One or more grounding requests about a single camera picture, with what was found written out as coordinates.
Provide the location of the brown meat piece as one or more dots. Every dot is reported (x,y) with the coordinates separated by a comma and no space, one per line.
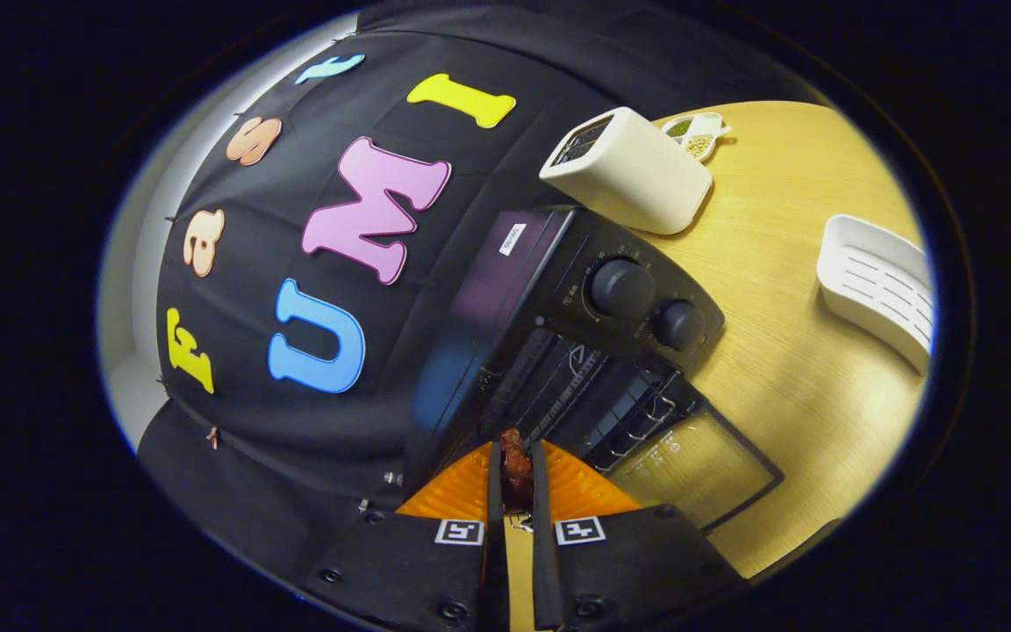
(516,465)

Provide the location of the black backdrop cloth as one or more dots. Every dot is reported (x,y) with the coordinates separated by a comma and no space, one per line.
(233,290)

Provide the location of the white divided bean dish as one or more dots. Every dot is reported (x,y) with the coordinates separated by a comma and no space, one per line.
(700,145)

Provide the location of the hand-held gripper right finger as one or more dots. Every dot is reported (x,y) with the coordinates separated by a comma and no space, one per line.
(542,544)

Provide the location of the white slot toaster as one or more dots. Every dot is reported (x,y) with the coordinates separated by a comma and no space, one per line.
(637,180)

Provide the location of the black toaster oven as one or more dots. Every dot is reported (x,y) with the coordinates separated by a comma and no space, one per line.
(558,281)

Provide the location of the white rectangular dish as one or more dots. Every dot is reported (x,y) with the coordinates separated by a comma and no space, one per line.
(865,281)

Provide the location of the pink cloth clip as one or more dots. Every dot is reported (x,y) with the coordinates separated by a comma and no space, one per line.
(213,437)

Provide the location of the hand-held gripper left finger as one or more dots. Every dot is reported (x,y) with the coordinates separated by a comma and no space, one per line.
(497,544)

